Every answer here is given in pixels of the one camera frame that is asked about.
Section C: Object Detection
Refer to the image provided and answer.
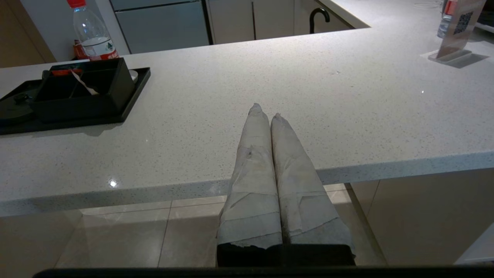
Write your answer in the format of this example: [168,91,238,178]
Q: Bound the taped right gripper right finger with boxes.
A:
[270,113,356,268]

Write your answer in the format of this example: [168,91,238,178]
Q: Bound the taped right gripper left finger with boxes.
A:
[216,103,284,268]

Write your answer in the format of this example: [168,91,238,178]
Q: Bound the white tea bag packet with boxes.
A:
[71,69,100,95]

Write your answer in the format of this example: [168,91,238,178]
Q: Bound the water bottle with full label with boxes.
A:
[66,0,119,61]

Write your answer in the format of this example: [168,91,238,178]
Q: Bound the water bottle with slanted label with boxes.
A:
[437,0,460,38]

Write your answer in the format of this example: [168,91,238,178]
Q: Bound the black serving tray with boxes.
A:
[0,68,151,136]

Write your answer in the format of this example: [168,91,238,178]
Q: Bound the grey kitchen base cabinets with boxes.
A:
[206,0,354,45]

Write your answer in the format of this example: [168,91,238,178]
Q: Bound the grey refrigerator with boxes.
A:
[109,0,211,54]

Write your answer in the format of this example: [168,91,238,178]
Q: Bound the black compartment organizer box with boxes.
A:
[32,58,135,123]

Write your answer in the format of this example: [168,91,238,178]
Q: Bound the red bag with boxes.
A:
[73,40,88,60]

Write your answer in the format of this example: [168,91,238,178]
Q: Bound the clear acrylic sign holder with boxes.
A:
[428,0,488,63]

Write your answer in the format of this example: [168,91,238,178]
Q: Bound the wooden door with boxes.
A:
[0,0,57,68]

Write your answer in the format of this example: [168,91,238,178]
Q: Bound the black curved cane handle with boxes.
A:
[309,8,331,34]

